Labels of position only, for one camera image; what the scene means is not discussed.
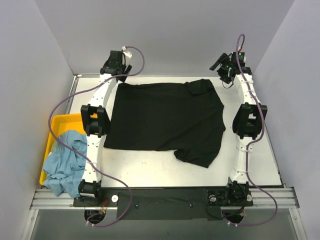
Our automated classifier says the black t shirt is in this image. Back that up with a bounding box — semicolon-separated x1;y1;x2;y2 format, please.
104;79;226;168

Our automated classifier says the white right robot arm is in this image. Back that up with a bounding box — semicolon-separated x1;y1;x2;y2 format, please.
207;52;268;207

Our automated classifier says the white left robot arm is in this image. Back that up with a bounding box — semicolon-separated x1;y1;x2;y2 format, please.
78;46;132;206

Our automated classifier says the yellow plastic bin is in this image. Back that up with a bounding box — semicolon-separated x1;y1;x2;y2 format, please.
51;113;103;183

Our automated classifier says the light blue t shirt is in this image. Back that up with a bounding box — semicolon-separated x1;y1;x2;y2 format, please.
43;130;87;198

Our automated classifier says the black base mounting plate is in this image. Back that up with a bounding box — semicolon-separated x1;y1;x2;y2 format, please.
73;187;253;220

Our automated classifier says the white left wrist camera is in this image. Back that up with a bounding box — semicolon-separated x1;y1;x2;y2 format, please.
121;46;133;61

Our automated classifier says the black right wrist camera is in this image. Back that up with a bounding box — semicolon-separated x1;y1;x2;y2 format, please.
231;51;246;63

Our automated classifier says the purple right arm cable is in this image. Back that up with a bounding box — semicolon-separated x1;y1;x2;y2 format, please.
223;34;279;228

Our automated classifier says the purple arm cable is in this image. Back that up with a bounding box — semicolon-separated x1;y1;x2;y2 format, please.
223;34;279;228
47;45;146;228

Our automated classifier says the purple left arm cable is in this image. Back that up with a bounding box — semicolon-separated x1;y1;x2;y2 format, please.
47;45;146;228

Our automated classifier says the aluminium front rail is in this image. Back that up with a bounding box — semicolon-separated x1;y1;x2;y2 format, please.
29;188;300;210

